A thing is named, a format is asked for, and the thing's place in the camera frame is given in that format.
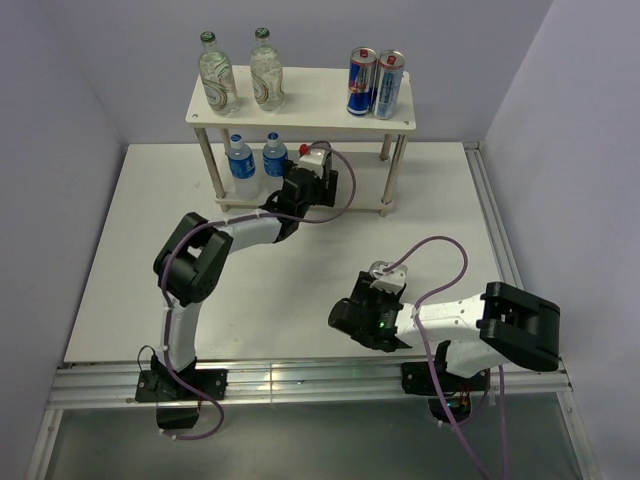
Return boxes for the Pocari Sweat bottle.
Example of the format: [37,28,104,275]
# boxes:
[262,132,288,193]
[226,134,260,199]

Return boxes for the green cap glass bottle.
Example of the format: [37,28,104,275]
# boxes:
[250,27,285,112]
[198,31,239,115]

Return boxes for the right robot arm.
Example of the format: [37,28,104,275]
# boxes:
[328,262,560,390]

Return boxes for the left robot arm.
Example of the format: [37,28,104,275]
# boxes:
[151,152,338,400]

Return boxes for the white two-tier shelf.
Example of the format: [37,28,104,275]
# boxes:
[185,66,416,216]

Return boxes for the silver Red Bull can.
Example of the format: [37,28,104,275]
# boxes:
[371,50,405,120]

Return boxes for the blue Red Bull can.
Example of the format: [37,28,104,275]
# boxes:
[346,47,378,116]

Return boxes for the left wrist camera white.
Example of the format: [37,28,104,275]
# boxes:
[297,144,332,178]

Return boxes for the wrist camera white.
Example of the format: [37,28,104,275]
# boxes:
[369,261,407,294]
[297,144,332,178]

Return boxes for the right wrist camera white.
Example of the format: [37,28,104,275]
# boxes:
[369,261,407,294]

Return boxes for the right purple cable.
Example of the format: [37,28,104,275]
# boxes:
[382,235,509,480]

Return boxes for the purple cable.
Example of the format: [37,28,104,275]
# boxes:
[382,235,509,480]
[158,142,357,441]

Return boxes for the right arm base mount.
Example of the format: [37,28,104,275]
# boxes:
[401,362,490,425]

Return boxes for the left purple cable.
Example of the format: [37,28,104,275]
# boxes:
[158,142,357,441]

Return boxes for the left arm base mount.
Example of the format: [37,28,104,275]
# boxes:
[134,364,228,430]

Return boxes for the aluminium front rail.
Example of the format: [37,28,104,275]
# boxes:
[26,356,571,479]

